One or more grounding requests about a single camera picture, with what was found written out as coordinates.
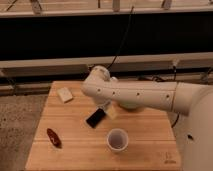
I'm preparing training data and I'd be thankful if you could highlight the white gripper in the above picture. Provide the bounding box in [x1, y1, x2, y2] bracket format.
[96, 100, 118, 120]

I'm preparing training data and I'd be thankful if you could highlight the black eraser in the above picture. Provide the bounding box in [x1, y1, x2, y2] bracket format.
[86, 108, 106, 128]

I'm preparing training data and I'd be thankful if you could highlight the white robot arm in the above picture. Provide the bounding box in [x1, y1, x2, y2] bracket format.
[82, 66, 213, 171]

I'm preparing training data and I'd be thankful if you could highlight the green ceramic bowl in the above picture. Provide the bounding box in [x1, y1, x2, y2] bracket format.
[118, 102, 140, 110]

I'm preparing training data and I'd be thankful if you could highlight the white ceramic cup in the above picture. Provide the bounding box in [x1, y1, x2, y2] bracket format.
[106, 128, 129, 153]

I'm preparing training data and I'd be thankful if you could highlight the wooden cutting board table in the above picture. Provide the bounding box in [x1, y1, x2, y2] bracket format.
[25, 81, 181, 171]

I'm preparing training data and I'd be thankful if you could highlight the beige sponge block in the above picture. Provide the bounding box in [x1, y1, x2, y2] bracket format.
[57, 87, 73, 103]

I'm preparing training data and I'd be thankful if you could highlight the dark red chili pepper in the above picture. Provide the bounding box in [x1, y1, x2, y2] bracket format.
[47, 128, 61, 148]

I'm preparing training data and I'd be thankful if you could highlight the black hanging cable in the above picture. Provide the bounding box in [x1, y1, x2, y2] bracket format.
[105, 5, 135, 71]

